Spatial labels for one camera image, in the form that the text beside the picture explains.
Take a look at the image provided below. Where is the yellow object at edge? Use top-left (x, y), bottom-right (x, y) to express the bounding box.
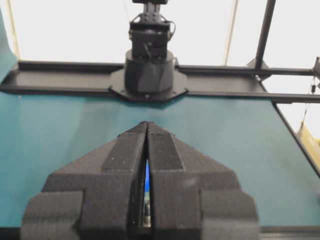
top-left (297, 121), bottom-right (320, 167)

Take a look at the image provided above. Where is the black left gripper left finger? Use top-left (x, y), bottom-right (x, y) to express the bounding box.
top-left (20, 121), bottom-right (148, 240)

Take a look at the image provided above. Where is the black aluminium frame rail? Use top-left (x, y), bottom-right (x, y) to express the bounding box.
top-left (0, 61), bottom-right (320, 104)

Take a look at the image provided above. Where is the black upright frame post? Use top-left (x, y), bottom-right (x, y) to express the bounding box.
top-left (247, 0), bottom-right (276, 69)

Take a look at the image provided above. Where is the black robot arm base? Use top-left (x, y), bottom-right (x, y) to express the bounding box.
top-left (108, 0), bottom-right (189, 103)

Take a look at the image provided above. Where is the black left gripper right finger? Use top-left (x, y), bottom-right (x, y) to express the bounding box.
top-left (147, 122), bottom-right (260, 240)

